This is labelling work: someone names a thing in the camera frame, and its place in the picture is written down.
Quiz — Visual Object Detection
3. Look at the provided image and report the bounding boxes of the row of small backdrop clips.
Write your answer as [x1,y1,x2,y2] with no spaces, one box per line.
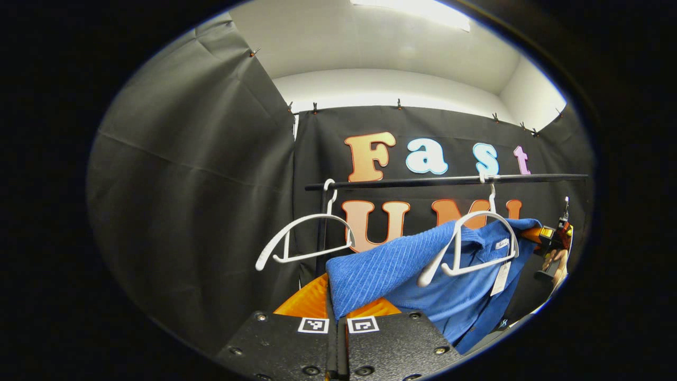
[250,48,564,137]

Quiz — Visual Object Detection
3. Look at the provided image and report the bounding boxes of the blue ribbed knit jacket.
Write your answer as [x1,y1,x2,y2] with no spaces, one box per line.
[325,218,543,355]

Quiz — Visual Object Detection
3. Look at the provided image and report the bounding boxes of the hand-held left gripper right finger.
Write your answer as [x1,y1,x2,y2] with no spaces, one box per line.
[337,296,462,381]

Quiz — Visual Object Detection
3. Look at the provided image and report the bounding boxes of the ceiling light panel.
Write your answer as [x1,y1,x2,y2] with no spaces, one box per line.
[350,0,471,32]

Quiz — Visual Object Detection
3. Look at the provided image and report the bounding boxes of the black metal clothes rack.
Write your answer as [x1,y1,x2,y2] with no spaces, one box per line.
[305,173,589,278]

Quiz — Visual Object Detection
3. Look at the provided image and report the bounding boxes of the black backdrop cloth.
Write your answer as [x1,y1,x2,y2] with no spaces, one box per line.
[87,13,596,355]

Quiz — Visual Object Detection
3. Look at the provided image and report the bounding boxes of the white plastic clothes hanger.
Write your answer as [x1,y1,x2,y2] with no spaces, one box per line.
[255,179,356,271]
[417,172,520,288]

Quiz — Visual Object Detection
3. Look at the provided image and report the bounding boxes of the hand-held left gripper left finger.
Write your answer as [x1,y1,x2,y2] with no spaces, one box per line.
[216,273,339,381]

